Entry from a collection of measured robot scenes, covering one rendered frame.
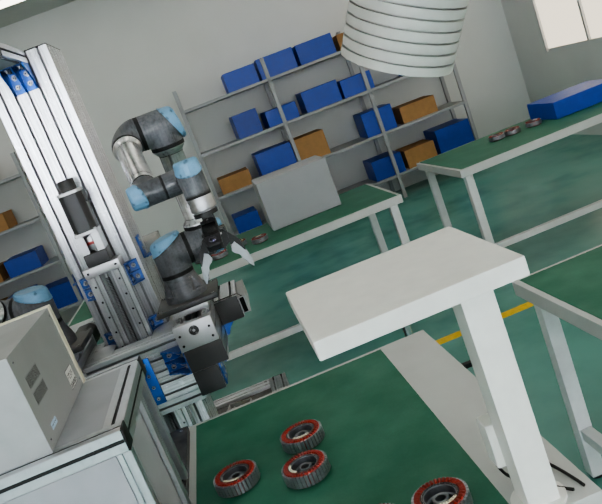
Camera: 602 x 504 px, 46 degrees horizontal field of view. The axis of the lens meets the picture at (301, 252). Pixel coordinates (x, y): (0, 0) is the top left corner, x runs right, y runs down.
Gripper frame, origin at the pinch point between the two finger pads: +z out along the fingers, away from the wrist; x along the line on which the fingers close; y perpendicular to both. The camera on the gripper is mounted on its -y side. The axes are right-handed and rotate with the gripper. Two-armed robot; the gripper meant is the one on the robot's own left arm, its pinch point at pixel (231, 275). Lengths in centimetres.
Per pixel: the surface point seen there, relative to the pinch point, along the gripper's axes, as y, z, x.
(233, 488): -47, 37, 16
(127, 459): -73, 10, 27
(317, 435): -38, 38, -7
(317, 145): 591, 26, -109
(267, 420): -12.3, 40.1, 5.3
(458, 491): -83, 37, -29
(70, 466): -74, 6, 36
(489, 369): -92, 11, -39
